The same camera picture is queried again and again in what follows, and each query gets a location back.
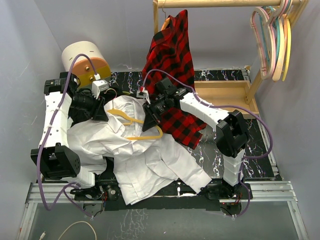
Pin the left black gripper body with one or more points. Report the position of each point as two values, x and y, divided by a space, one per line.
88 104

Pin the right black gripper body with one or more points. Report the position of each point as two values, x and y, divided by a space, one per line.
157 109

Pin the white button-up shirt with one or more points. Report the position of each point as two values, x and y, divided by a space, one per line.
141 167

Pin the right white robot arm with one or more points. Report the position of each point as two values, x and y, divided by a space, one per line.
231 133

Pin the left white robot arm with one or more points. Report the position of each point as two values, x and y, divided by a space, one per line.
53 157

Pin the red black plaid shirt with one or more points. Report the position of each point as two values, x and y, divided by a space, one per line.
170 53

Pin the orange wooden hanger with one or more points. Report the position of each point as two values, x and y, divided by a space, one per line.
167 18

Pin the teal wooden hanger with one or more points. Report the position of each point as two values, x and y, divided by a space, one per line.
275 47

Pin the natural wide wooden hanger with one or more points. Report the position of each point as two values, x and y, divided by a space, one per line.
276 24

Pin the yellow wooden hanger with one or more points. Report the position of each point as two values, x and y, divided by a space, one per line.
290 21

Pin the black garment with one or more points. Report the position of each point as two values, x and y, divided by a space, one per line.
108 95

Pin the cream cylinder with coloured lid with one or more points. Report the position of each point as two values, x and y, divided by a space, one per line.
82 67

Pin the wooden clothes rack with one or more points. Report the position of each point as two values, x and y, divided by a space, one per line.
226 94

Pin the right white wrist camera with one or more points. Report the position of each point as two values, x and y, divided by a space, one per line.
143 93

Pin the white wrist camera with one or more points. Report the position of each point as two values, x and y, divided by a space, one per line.
99 85
143 93

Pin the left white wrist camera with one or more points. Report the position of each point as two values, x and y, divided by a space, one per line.
99 85

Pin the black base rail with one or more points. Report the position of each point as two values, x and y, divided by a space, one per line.
176 195

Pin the aluminium table frame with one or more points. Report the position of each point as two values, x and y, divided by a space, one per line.
272 214

